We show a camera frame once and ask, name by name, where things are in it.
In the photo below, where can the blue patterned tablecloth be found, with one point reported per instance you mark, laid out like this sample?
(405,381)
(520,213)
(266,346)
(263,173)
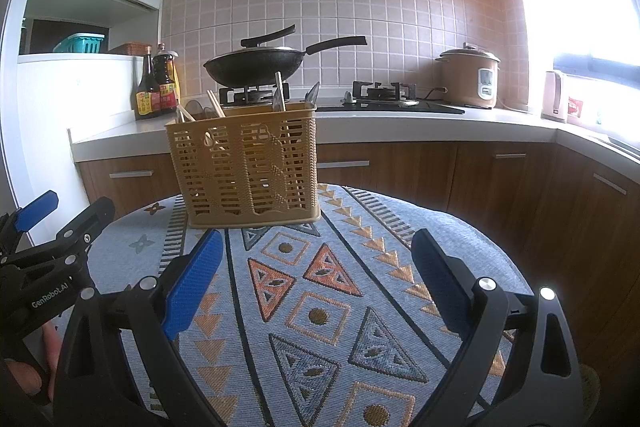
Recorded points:
(320,282)

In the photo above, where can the black wok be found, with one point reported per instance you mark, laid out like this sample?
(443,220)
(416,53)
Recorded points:
(255,64)

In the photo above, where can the dark soy sauce bottle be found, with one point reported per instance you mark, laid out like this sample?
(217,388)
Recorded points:
(145,94)

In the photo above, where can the black gas stove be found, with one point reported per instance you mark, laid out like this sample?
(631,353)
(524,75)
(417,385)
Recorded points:
(390,104)

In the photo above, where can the person's left hand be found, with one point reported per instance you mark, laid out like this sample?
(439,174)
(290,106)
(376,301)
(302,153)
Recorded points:
(25,374)

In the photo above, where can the brown wicker basket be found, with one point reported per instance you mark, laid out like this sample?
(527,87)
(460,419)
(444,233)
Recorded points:
(130,49)

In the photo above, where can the black cooking spatula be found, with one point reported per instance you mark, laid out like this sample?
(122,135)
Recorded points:
(267,36)

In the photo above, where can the tan plastic utensil basket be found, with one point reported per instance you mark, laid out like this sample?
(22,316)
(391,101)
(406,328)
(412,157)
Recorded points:
(240,157)

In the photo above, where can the teal plastic basket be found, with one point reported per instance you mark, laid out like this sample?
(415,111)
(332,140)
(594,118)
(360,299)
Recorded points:
(80,43)

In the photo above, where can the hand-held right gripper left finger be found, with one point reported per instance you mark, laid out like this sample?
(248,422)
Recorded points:
(192,287)

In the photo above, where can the brown wooden chopstick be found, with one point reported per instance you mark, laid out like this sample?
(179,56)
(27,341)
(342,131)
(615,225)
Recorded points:
(216,103)

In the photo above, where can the white kitchen countertop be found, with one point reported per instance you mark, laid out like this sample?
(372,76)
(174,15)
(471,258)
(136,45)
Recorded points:
(500,119)

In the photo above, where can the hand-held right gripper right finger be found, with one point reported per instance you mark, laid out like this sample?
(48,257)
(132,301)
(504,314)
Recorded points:
(435,277)

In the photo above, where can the brown rice cooker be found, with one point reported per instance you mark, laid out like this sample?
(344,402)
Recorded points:
(465,77)

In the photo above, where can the white electric kettle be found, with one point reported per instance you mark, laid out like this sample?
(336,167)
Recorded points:
(555,97)

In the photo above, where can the dark sauce bottle yellow label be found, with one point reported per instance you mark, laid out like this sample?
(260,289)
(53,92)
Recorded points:
(167,84)

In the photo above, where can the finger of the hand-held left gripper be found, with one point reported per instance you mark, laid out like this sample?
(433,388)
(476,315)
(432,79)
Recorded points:
(95,214)
(35,208)

